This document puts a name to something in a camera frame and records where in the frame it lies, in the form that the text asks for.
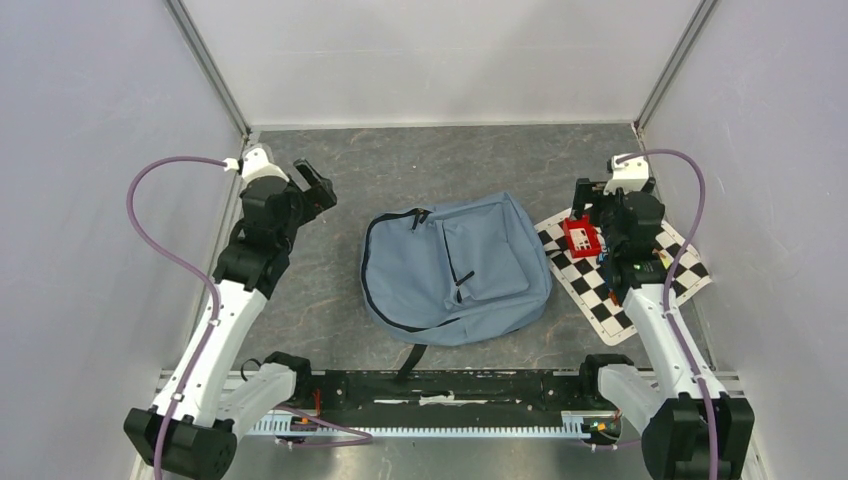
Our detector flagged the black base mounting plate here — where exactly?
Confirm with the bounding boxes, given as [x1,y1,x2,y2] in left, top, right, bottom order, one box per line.
[308,369,595,428]

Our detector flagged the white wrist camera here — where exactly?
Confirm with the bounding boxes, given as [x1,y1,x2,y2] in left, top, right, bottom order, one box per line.
[223,143,290,190]
[604,154,650,195]

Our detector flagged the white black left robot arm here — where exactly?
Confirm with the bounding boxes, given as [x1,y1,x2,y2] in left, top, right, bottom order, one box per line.
[124,151,337,479]

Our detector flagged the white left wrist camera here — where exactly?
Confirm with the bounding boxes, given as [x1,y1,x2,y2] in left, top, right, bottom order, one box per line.
[223,143,290,190]

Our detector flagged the orange green toy blocks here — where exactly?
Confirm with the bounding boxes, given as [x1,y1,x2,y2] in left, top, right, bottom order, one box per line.
[653,249,673,270]

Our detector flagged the black white checkered mat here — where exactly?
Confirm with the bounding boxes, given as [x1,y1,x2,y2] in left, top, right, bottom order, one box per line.
[533,205,713,348]

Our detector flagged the slotted cable duct rail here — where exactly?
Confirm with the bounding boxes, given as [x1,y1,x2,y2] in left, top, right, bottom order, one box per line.
[246,410,591,440]

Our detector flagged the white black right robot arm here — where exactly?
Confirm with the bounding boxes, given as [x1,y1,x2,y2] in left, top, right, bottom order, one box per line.
[572,178,755,479]

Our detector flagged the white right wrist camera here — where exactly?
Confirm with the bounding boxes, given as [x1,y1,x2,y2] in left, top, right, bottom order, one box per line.
[604,154,650,195]

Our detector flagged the red toy block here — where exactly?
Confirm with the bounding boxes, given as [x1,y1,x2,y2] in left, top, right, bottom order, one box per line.
[562,214,602,259]

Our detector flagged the blue fabric backpack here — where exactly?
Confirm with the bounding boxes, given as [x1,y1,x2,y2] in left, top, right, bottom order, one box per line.
[359,192,552,383]

